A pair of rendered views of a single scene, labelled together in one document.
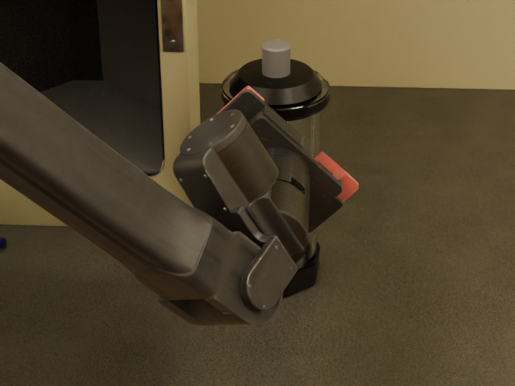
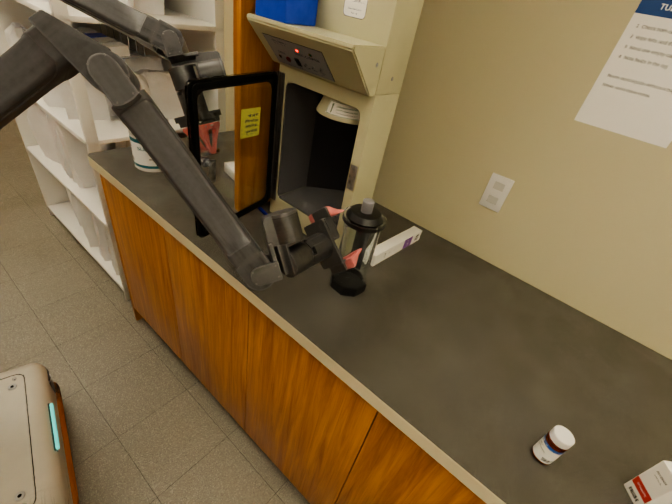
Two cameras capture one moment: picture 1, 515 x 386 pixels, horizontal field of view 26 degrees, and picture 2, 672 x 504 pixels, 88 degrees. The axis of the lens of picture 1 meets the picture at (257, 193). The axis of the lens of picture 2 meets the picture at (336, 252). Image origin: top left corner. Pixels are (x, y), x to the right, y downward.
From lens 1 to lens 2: 0.49 m
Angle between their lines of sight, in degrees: 25
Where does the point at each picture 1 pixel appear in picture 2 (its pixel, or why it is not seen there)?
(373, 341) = (350, 328)
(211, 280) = (237, 262)
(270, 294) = (262, 281)
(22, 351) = not seen: hidden behind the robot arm
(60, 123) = (195, 175)
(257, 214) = (281, 250)
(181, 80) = (349, 201)
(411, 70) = (476, 247)
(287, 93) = (360, 220)
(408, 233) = (407, 300)
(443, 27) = (495, 236)
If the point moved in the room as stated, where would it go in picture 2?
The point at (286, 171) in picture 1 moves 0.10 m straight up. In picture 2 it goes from (314, 243) to (322, 198)
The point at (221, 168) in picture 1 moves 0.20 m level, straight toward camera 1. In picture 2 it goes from (272, 226) to (174, 276)
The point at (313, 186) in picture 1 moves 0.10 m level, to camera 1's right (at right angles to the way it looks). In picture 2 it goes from (332, 256) to (372, 280)
